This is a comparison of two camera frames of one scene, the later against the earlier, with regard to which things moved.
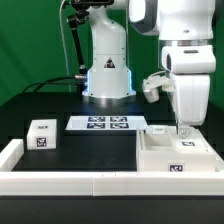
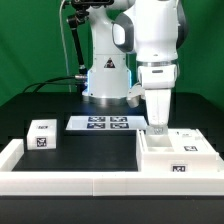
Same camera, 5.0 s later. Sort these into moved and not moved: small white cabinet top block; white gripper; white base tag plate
Moved: white gripper
Not moved: small white cabinet top block; white base tag plate
